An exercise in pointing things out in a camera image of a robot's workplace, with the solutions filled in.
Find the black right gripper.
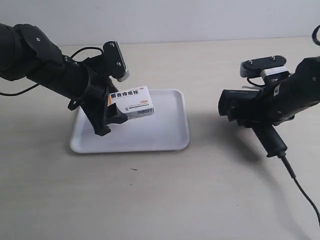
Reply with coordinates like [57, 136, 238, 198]
[236, 73, 298, 128]

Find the white red medicine box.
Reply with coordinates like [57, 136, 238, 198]
[107, 86, 154, 120]

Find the black handheld barcode scanner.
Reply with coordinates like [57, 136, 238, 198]
[218, 89, 288, 159]

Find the black scanner cable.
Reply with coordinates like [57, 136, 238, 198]
[277, 154, 320, 223]

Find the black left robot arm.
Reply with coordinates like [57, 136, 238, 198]
[0, 24, 129, 136]

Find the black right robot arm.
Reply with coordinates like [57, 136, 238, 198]
[236, 56, 320, 128]

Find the white plastic tray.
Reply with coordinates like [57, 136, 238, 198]
[70, 89, 190, 154]

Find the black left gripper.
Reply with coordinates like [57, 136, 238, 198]
[74, 55, 128, 137]

